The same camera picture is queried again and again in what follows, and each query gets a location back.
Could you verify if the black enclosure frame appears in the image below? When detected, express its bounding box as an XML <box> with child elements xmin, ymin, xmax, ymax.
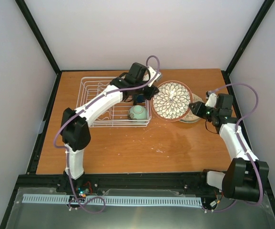
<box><xmin>0</xmin><ymin>0</ymin><xmax>274</xmax><ymax>229</ymax></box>

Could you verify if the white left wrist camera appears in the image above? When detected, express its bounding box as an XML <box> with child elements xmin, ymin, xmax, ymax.
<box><xmin>143</xmin><ymin>66</ymin><xmax>162</xmax><ymax>87</ymax></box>

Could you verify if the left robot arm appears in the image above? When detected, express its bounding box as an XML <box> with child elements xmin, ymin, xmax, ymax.
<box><xmin>58</xmin><ymin>62</ymin><xmax>162</xmax><ymax>192</ymax></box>

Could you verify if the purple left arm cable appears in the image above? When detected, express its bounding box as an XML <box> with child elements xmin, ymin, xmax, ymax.
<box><xmin>53</xmin><ymin>55</ymin><xmax>162</xmax><ymax>214</ymax></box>

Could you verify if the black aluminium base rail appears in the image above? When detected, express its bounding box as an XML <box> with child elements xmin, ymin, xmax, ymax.
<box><xmin>15</xmin><ymin>172</ymin><xmax>217</xmax><ymax>197</ymax></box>

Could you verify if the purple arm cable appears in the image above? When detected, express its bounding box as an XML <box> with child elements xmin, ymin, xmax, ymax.
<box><xmin>53</xmin><ymin>55</ymin><xmax>162</xmax><ymax>214</ymax></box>
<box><xmin>201</xmin><ymin>83</ymin><xmax>264</xmax><ymax>213</ymax></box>

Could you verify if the light blue slotted cable duct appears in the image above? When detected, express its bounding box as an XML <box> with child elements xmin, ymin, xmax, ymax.
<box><xmin>21</xmin><ymin>194</ymin><xmax>202</xmax><ymax>208</ymax></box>

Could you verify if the white floral pattern plate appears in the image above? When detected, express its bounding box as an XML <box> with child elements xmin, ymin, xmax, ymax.
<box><xmin>151</xmin><ymin>81</ymin><xmax>193</xmax><ymax>122</ymax></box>

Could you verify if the pale green ceramic bowl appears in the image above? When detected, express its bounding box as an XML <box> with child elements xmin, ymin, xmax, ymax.
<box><xmin>128</xmin><ymin>105</ymin><xmax>147</xmax><ymax>122</ymax></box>

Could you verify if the white wire dish rack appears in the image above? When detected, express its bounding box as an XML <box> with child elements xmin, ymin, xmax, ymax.
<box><xmin>76</xmin><ymin>76</ymin><xmax>152</xmax><ymax>127</ymax></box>

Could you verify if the dark blue ceramic mug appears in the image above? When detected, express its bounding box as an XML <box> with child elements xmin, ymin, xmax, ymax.
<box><xmin>133</xmin><ymin>94</ymin><xmax>145</xmax><ymax>105</ymax></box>

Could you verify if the cream bird pattern plate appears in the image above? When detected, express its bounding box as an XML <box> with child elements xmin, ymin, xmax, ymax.
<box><xmin>180</xmin><ymin>94</ymin><xmax>203</xmax><ymax>123</ymax></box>

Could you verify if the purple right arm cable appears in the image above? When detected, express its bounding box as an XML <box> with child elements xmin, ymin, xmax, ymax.
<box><xmin>201</xmin><ymin>83</ymin><xmax>264</xmax><ymax>213</ymax></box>

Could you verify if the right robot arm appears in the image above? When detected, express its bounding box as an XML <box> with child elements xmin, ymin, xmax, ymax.
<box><xmin>189</xmin><ymin>93</ymin><xmax>269</xmax><ymax>205</ymax></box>

